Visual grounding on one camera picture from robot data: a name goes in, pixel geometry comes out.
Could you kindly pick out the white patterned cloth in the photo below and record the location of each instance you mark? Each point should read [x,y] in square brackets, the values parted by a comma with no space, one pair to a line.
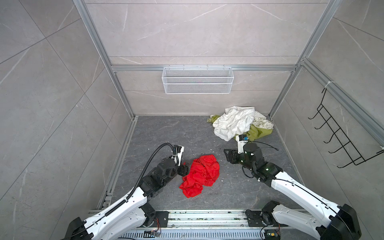
[261,121]

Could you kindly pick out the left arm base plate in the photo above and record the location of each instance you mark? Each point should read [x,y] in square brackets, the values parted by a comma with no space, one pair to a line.
[161,217]

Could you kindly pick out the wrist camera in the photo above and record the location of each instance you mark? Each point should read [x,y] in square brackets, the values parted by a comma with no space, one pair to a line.
[177,155]
[241,141]

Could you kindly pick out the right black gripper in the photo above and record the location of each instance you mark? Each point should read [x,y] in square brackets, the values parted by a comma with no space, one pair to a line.
[233,154]

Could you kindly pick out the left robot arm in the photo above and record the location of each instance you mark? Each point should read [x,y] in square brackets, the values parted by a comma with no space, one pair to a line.
[132,210]

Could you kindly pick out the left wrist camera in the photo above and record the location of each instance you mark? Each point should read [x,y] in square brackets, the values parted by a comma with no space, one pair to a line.
[177,155]

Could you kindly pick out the green cloth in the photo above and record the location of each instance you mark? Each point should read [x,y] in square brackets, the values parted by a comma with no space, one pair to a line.
[257,133]

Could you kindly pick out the black wire hook rack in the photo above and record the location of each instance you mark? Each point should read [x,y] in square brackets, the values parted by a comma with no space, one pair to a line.
[354,156]

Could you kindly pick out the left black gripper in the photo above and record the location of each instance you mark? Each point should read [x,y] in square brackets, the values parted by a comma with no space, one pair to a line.
[183,169]

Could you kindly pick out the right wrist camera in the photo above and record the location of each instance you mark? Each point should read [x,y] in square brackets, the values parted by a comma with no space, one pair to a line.
[241,141]

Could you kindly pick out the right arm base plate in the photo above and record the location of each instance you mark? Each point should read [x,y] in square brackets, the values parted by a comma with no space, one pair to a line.
[261,219]

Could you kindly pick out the white wire mesh basket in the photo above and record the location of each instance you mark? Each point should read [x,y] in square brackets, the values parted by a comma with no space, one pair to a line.
[197,80]

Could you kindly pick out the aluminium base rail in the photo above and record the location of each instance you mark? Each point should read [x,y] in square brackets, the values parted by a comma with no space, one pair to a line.
[212,225]

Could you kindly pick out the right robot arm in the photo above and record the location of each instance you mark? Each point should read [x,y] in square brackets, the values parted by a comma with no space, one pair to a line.
[323,219]

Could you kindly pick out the red cloth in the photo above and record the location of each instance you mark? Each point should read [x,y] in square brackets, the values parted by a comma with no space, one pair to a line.
[204,171]

